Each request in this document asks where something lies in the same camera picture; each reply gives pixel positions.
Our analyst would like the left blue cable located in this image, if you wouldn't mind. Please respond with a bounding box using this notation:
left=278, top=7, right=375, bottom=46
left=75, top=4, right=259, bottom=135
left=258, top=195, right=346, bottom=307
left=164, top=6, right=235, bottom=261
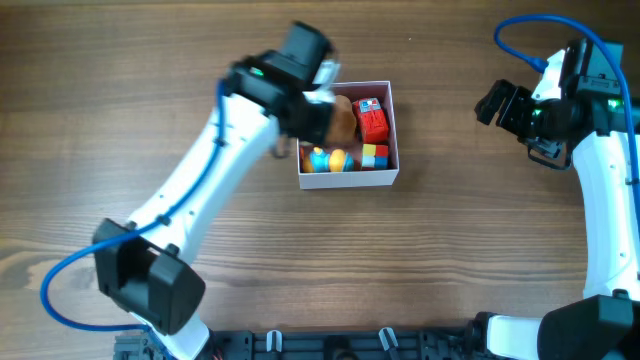
left=39, top=79, right=231, bottom=360

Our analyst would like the brown plush toy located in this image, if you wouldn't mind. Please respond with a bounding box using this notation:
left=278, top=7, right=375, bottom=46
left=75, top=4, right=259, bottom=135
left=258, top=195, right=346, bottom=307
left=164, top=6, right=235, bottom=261
left=325, top=95, right=357, bottom=145

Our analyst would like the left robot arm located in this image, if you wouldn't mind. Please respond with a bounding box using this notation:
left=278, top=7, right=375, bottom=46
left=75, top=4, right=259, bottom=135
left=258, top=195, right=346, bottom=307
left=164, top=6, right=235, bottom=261
left=92, top=22, right=339, bottom=359

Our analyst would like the red toy fire truck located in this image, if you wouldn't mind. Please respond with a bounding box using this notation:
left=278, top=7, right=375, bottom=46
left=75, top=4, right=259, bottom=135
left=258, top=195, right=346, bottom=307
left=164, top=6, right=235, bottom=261
left=352, top=98, right=389, bottom=144

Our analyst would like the orange blue duck toy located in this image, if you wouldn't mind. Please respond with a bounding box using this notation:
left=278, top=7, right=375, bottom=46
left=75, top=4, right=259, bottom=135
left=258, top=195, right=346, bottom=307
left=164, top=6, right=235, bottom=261
left=300, top=147, right=355, bottom=173

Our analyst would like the pink open cardboard box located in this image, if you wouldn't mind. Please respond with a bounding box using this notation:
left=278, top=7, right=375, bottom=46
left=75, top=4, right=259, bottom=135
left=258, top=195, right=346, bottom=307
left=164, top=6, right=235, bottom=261
left=296, top=80, right=400, bottom=190

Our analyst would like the multicolour puzzle cube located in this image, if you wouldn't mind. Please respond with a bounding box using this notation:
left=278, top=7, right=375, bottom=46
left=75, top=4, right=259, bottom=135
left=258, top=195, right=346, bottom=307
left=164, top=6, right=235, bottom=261
left=361, top=144, right=389, bottom=170

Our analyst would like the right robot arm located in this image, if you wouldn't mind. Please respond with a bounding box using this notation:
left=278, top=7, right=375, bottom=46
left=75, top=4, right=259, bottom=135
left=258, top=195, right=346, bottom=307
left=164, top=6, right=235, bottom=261
left=468, top=39, right=639, bottom=359

